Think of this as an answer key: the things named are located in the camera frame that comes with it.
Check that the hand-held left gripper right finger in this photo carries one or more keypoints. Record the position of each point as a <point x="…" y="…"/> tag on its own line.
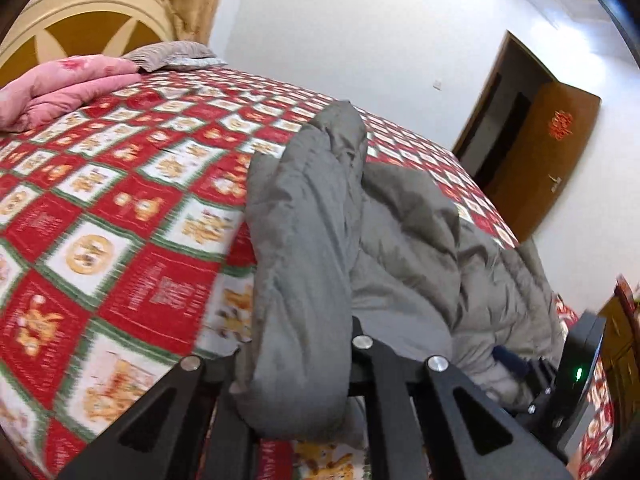
<point x="395" y="410"/>

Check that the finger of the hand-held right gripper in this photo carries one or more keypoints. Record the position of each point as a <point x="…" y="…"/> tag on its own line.
<point x="537" y="377"/>

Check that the red door decoration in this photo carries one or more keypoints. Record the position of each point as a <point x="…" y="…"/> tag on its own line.
<point x="561" y="125"/>

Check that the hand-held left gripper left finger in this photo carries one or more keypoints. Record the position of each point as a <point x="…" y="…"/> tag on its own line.
<point x="165" y="410"/>

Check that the grey padded jacket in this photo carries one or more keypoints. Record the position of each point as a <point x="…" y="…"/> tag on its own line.
<point x="310" y="260"/>

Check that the brown wooden cabinet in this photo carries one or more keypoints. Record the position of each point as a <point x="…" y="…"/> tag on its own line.
<point x="620" y="360"/>

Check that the grey striped pillow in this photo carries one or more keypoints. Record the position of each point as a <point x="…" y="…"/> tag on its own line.
<point x="170" y="55"/>

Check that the red patterned bedspread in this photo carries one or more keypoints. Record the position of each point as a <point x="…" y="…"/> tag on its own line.
<point x="125" y="210"/>

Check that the pink folded quilt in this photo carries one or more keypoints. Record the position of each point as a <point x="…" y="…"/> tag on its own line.
<point x="60" y="85"/>

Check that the cream wooden headboard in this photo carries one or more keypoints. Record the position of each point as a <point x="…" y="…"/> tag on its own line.
<point x="75" y="35"/>

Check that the brown wooden door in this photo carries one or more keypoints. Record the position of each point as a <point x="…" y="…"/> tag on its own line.
<point x="540" y="195"/>

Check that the dark wooden door frame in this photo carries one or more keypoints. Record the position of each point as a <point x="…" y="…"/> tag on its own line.
<point x="492" y="90"/>

